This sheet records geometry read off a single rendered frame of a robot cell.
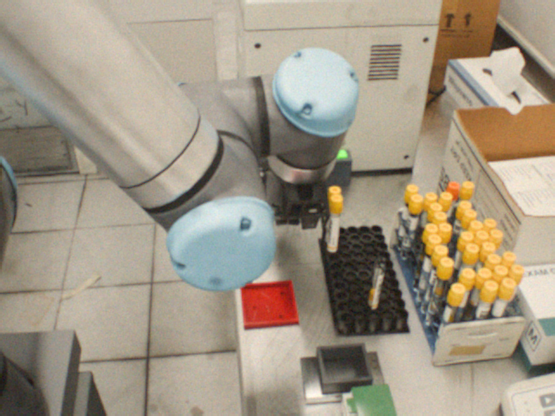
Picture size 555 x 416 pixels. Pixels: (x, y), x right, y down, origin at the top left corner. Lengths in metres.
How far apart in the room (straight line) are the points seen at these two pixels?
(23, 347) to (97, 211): 1.64
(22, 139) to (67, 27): 2.16
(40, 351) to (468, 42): 1.03
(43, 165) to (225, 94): 2.06
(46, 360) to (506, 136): 0.71
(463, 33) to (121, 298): 1.31
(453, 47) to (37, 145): 1.70
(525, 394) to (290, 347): 0.27
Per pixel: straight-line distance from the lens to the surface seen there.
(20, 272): 2.18
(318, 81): 0.51
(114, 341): 1.88
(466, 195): 0.79
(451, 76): 1.23
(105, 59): 0.35
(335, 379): 0.68
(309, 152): 0.55
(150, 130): 0.36
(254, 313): 0.75
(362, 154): 0.95
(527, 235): 0.74
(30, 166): 2.56
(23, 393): 0.61
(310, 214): 0.68
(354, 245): 0.81
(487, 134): 0.94
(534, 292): 0.74
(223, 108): 0.50
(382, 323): 0.73
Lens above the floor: 1.45
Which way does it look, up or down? 40 degrees down
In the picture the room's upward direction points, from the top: straight up
